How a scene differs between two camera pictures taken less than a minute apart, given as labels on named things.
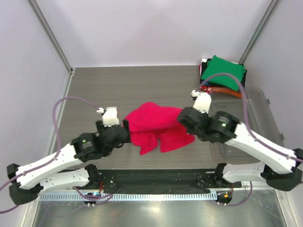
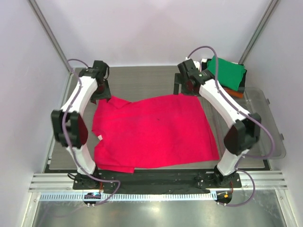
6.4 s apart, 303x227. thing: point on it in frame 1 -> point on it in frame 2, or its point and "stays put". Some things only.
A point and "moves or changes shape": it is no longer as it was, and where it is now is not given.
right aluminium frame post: (271, 8) stays put
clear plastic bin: (262, 120) stays put
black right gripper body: (197, 134) -> (184, 90)
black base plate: (162, 181) stays put
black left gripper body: (101, 128) -> (100, 88)
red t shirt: (151, 122) moves or changes shape
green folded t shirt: (217, 65) stays put
